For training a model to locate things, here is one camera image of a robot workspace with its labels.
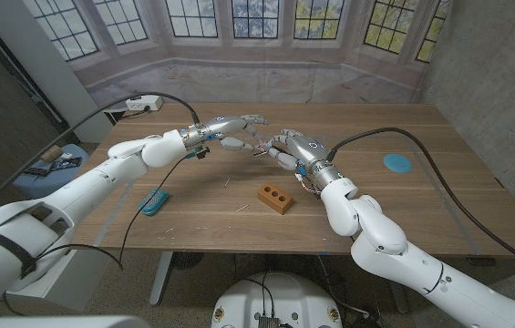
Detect beige twine roll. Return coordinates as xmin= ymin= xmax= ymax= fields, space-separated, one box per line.
xmin=37 ymin=144 xmax=64 ymax=163

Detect teal round disc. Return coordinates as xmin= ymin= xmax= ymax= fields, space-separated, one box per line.
xmin=383 ymin=153 xmax=414 ymax=175

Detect black remote control with buttons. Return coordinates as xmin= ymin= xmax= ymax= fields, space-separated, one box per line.
xmin=49 ymin=156 xmax=83 ymax=172

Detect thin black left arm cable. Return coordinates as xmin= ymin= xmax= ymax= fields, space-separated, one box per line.
xmin=4 ymin=154 xmax=190 ymax=316

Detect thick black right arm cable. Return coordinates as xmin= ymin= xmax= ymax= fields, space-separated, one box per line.
xmin=327 ymin=127 xmax=515 ymax=277

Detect slim black remote control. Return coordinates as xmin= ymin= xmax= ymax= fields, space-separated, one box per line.
xmin=20 ymin=166 xmax=51 ymax=178

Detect printed window backdrop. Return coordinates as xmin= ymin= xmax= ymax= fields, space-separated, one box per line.
xmin=22 ymin=0 xmax=452 ymax=110

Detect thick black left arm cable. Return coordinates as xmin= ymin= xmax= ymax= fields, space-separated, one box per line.
xmin=0 ymin=91 xmax=201 ymax=224

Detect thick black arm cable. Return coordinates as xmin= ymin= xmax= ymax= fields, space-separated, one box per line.
xmin=0 ymin=91 xmax=201 ymax=224
xmin=327 ymin=127 xmax=515 ymax=277

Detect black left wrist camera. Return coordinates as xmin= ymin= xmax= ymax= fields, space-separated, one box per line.
xmin=186 ymin=146 xmax=211 ymax=160

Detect teal handheld calculator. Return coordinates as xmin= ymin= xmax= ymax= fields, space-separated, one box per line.
xmin=139 ymin=188 xmax=170 ymax=217

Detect grey metal table leg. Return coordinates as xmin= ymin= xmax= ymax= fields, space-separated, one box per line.
xmin=149 ymin=251 xmax=176 ymax=307
xmin=386 ymin=277 xmax=411 ymax=315

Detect white power strip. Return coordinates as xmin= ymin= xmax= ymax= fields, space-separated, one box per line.
xmin=125 ymin=94 xmax=164 ymax=113

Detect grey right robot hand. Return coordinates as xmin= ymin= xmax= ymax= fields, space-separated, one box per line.
xmin=268 ymin=128 xmax=345 ymax=190

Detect brown wooden block with holes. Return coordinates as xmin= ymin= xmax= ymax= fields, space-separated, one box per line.
xmin=257 ymin=181 xmax=294 ymax=215

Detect white robot torso base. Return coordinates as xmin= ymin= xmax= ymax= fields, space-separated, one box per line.
xmin=211 ymin=271 xmax=344 ymax=328

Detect blue padded stool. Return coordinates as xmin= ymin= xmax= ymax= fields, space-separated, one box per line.
xmin=13 ymin=143 xmax=90 ymax=200

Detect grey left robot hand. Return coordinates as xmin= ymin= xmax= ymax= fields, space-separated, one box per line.
xmin=179 ymin=114 xmax=270 ymax=154

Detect white robot body edge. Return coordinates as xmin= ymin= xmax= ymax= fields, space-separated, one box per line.
xmin=0 ymin=315 xmax=151 ymax=328

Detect black floor fan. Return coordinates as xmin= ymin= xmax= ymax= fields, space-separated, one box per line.
xmin=172 ymin=251 xmax=206 ymax=271

